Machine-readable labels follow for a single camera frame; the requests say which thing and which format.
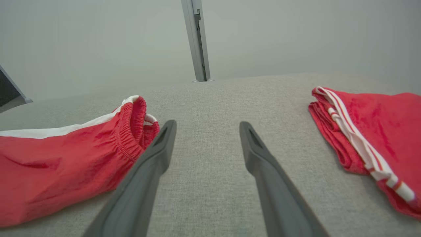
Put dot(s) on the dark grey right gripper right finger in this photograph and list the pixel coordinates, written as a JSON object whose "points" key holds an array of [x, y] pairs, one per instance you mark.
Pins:
{"points": [[279, 197]]}

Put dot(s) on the grey partition post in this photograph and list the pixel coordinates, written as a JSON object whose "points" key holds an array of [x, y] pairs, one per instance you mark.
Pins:
{"points": [[197, 39]]}

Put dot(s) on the red shorts thin striped trim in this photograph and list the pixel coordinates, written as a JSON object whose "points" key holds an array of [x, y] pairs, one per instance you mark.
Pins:
{"points": [[388, 131]]}

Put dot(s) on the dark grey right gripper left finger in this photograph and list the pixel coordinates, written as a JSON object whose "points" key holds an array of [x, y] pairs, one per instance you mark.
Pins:
{"points": [[138, 187]]}

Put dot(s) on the red shorts broad white band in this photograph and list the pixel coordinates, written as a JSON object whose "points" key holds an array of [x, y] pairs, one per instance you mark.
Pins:
{"points": [[59, 164]]}

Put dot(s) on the dark panel grey frame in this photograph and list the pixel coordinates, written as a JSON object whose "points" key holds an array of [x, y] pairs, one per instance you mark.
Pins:
{"points": [[8, 92]]}

